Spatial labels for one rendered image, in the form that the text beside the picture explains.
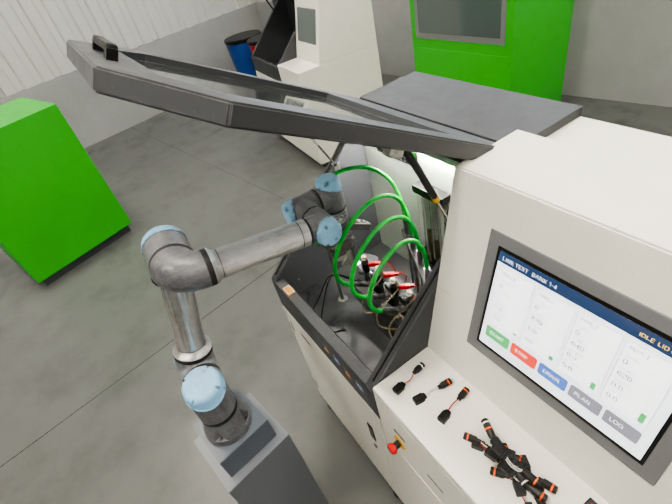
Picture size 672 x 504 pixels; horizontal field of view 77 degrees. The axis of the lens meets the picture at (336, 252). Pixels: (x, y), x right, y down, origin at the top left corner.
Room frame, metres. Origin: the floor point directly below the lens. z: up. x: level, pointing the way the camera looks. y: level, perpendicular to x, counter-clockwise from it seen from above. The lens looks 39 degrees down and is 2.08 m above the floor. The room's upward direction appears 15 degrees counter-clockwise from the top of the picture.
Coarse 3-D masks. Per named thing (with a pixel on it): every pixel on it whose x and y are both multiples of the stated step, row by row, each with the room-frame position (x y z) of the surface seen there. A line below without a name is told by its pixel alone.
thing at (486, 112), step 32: (384, 96) 1.52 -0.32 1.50; (416, 96) 1.44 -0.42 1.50; (448, 96) 1.36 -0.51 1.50; (480, 96) 1.30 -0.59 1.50; (512, 96) 1.23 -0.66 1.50; (480, 128) 1.09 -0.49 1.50; (512, 128) 1.04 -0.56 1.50; (544, 128) 0.99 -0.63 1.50; (576, 128) 1.00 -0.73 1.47; (608, 128) 0.96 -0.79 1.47; (640, 160) 0.78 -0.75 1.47
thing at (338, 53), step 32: (288, 0) 5.22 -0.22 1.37; (320, 0) 4.05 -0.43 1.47; (352, 0) 4.15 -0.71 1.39; (288, 32) 5.28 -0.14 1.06; (320, 32) 4.03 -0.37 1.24; (352, 32) 4.14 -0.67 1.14; (256, 64) 5.04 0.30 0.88; (288, 64) 4.31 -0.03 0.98; (320, 64) 4.01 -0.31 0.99; (352, 64) 4.12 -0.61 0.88; (352, 96) 4.10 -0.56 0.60; (320, 160) 3.93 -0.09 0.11
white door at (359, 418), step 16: (304, 336) 1.19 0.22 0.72; (304, 352) 1.30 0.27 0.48; (320, 352) 1.06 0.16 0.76; (320, 368) 1.14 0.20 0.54; (336, 368) 0.95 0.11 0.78; (320, 384) 1.25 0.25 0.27; (336, 384) 1.01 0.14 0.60; (336, 400) 1.09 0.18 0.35; (352, 400) 0.89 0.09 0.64; (352, 416) 0.95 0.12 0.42; (368, 416) 0.79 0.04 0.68; (352, 432) 1.03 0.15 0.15; (368, 432) 0.84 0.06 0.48; (368, 448) 0.90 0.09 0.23; (384, 448) 0.74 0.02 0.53; (384, 464) 0.78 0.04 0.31
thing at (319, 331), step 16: (288, 304) 1.24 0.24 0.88; (304, 304) 1.14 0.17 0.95; (304, 320) 1.10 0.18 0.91; (320, 320) 1.04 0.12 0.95; (320, 336) 0.99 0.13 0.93; (336, 336) 0.95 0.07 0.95; (336, 352) 0.89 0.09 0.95; (352, 352) 0.87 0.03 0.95; (352, 368) 0.81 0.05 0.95; (368, 368) 0.79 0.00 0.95; (352, 384) 0.84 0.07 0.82; (368, 400) 0.75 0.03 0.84
